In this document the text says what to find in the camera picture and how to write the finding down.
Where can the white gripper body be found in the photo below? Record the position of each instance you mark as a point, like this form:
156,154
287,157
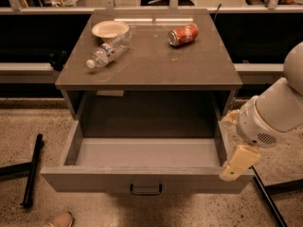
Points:
252,126

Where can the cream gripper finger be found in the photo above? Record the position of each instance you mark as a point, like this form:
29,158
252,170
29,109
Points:
231,119
243,157

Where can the grey top drawer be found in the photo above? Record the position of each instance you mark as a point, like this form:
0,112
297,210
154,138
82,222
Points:
175,139

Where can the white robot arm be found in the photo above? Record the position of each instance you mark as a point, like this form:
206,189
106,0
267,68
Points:
266,120

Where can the grey drawer cabinet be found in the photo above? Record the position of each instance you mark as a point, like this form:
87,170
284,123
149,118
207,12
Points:
151,64

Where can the black right stand leg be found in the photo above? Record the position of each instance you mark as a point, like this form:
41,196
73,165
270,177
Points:
268,191

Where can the black stand leg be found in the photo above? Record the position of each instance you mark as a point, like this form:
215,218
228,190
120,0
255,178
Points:
268,191
28,169

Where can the orange soda can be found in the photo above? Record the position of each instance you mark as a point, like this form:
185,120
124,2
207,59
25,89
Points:
183,35

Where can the black antenna rod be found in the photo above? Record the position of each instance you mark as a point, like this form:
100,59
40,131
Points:
216,13

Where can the clear plastic water bottle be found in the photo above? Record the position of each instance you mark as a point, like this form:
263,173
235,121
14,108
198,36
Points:
109,51

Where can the white paper bowl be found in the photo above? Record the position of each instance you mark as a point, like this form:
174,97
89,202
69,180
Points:
109,29

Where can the beige shoe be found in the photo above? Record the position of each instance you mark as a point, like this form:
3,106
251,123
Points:
62,220

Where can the black left stand leg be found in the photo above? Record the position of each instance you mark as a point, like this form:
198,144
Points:
28,169

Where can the black top drawer handle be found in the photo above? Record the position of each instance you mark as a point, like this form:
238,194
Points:
138,190

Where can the black clamp on rail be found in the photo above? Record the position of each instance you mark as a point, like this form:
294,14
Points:
57,62

